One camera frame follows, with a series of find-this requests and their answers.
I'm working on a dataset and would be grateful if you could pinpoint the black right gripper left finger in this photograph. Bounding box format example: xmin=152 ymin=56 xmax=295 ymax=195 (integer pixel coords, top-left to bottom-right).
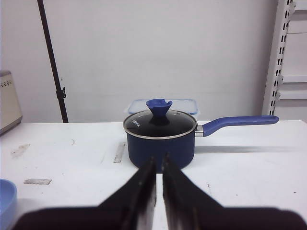
xmin=13 ymin=159 xmax=156 ymax=230

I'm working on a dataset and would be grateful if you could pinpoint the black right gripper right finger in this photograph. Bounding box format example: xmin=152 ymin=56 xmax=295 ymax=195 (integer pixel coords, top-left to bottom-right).
xmin=163 ymin=156 xmax=307 ymax=230

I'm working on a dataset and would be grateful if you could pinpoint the light blue bowl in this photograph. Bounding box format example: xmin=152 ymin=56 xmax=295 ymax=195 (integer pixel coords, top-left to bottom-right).
xmin=0 ymin=179 xmax=17 ymax=230

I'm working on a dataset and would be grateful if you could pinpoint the dark blue saucepan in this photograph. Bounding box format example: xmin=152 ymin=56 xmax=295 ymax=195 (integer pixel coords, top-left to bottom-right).
xmin=126 ymin=115 xmax=279 ymax=173

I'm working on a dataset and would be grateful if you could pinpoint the glass lid blue knob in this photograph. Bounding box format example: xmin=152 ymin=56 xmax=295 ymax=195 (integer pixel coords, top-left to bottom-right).
xmin=123 ymin=99 xmax=197 ymax=139

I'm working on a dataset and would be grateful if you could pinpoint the clear plastic food container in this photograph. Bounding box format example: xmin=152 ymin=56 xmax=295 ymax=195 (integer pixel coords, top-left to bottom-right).
xmin=124 ymin=99 xmax=200 ymax=116

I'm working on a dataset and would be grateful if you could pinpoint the black tripod pole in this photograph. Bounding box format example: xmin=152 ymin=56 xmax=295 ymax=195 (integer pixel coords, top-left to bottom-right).
xmin=37 ymin=0 xmax=69 ymax=123

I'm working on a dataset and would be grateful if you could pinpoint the cream silver toaster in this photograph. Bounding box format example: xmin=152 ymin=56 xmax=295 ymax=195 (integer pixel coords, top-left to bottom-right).
xmin=0 ymin=70 xmax=23 ymax=136

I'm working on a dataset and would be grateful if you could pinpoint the white slotted shelf upright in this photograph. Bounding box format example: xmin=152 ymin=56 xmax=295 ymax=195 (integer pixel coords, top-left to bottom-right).
xmin=262 ymin=0 xmax=307 ymax=121

